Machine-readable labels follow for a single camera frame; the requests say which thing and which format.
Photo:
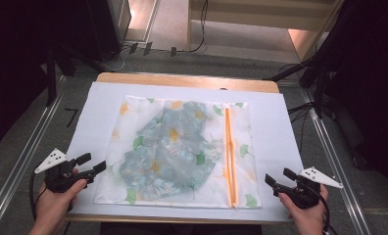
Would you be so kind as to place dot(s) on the black metal stand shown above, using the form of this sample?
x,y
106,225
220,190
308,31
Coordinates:
x,y
319,88

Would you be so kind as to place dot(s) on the dark cabinet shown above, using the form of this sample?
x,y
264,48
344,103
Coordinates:
x,y
108,23

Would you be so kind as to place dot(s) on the wooden table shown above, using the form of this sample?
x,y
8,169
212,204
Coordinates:
x,y
182,80

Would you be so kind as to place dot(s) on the light wooden shelf unit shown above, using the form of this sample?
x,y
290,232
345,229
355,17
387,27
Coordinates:
x,y
247,16

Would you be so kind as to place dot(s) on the person's left hand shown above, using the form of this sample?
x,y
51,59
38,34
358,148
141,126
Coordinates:
x,y
51,212

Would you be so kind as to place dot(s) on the blue floral garment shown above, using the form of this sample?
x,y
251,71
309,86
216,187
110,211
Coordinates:
x,y
169,153

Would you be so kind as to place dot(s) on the metal floor rail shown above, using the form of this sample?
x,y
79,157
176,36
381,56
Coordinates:
x,y
22,163
337,169

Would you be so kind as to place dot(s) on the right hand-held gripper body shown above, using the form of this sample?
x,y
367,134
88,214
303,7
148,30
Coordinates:
x,y
304,194

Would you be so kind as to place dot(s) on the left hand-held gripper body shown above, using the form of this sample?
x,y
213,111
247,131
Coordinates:
x,y
59,181

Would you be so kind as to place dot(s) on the white leaf-print mesh laundry bag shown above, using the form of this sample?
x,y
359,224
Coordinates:
x,y
242,130

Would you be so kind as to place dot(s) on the person's right hand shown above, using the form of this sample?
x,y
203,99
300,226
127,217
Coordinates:
x,y
308,220

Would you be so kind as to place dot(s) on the white table mat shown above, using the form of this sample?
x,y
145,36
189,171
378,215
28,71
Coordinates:
x,y
275,130

